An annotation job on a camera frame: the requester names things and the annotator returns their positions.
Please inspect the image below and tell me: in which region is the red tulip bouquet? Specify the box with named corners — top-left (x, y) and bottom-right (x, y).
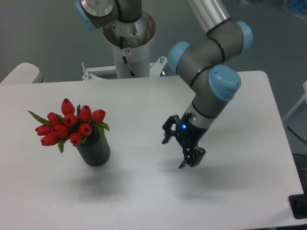
top-left (28, 98), bottom-right (110, 153)

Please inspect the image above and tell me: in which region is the black device at table corner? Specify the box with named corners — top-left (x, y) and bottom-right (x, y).
top-left (288, 194), bottom-right (307, 219)

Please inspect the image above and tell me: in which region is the black cable on pedestal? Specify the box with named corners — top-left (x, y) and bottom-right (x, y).
top-left (119, 36), bottom-right (137, 79)

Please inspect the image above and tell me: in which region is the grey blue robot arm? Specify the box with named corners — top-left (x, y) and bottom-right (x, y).
top-left (75, 0), bottom-right (253, 167)

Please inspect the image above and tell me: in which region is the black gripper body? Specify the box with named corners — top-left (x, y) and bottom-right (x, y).
top-left (176, 112), bottom-right (208, 149)

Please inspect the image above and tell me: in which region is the dark grey ribbed vase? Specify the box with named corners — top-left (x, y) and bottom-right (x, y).
top-left (76, 128), bottom-right (110, 167)

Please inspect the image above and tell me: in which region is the black cable on floor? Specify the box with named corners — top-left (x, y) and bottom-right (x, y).
top-left (286, 126), bottom-right (307, 142)

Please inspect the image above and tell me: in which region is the white metal base frame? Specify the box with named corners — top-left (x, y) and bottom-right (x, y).
top-left (81, 56), bottom-right (174, 81)

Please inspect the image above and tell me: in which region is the white chair armrest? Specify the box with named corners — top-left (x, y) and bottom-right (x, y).
top-left (0, 62), bottom-right (44, 85)

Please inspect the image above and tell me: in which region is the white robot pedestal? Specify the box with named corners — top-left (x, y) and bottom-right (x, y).
top-left (103, 11), bottom-right (156, 79)

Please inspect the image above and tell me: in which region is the white furniture at right edge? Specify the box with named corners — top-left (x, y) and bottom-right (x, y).
top-left (282, 81), bottom-right (307, 124)

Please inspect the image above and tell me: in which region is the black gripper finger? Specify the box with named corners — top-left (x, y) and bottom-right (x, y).
top-left (179, 142), bottom-right (206, 169)
top-left (162, 115), bottom-right (180, 144)

